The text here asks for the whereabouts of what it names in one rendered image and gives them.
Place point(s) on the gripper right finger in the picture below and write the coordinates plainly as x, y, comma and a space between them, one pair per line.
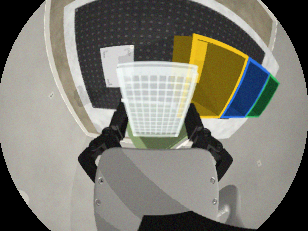
201, 138

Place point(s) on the green open-top bin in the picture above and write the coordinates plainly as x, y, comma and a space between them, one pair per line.
264, 98

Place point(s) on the blue bin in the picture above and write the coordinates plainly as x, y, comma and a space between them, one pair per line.
253, 81

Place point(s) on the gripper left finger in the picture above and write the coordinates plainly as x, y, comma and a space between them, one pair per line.
109, 138

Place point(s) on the yellow open-top bin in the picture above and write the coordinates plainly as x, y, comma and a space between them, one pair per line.
220, 71

